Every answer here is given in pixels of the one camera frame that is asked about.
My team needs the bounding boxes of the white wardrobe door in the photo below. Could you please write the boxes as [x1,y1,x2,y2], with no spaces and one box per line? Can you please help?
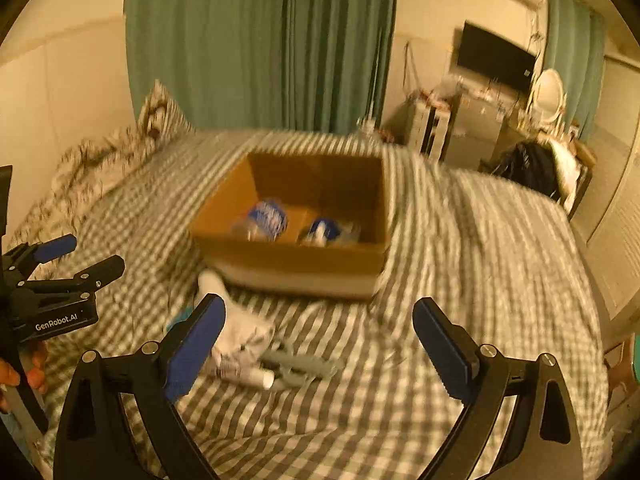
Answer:
[569,54,640,322]

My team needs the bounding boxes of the brown cardboard box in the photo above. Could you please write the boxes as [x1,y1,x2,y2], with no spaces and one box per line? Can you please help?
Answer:
[188,151,394,302]

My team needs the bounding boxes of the grey sock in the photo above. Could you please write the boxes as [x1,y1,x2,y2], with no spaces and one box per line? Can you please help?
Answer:
[259,342,339,387]

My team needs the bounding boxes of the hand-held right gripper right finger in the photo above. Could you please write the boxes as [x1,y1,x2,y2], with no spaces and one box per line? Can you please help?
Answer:
[412,297,584,480]

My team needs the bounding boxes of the narrow green curtain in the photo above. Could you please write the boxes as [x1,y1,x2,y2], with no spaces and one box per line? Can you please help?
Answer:
[542,0,609,142]

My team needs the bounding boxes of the teal small item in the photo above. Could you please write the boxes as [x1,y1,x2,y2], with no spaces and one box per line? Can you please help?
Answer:
[165,307,194,334]

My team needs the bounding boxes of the white storage shelf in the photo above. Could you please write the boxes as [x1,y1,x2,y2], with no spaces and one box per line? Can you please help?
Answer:
[399,94,462,159]

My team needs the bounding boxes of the grey checked bed sheet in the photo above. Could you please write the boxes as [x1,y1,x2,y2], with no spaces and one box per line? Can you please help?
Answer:
[9,129,610,480]

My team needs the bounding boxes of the black bag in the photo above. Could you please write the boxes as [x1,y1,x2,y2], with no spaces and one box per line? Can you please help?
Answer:
[494,140,559,194]

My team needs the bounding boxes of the clear bottle with blue label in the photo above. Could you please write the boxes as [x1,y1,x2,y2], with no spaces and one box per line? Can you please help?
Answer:
[231,198,291,242]
[298,217,362,247]

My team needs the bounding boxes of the chair with white garment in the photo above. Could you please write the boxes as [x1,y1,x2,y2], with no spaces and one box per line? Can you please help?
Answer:
[546,136,597,213]

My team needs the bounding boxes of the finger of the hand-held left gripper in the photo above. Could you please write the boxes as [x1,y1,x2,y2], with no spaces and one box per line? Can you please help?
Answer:
[15,254,126,307]
[2,233,79,281]

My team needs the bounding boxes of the white oval mirror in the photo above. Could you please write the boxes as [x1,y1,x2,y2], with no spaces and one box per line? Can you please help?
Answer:
[524,68,567,124]

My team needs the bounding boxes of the grey cabinet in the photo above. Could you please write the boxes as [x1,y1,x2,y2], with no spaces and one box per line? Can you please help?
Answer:
[439,90,522,172]

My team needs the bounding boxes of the white cloth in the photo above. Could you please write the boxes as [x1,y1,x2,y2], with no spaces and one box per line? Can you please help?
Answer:
[197,268,277,377]

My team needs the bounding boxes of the black wall television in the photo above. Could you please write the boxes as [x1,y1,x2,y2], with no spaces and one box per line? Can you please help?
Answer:
[455,20,539,95]

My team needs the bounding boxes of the wide green curtain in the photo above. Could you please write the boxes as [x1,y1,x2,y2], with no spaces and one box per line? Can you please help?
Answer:
[123,0,401,134]

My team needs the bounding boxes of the white tube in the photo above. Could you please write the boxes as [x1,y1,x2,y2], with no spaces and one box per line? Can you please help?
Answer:
[220,356,275,390]

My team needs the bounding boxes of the patterned pillow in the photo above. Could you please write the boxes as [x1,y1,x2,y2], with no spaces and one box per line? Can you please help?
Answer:
[49,79,197,202]

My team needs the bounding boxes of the person's left hand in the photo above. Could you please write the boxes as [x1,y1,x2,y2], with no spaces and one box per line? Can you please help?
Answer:
[0,342,49,412]

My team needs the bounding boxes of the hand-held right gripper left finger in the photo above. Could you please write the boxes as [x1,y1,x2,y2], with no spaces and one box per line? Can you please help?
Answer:
[54,293,227,480]

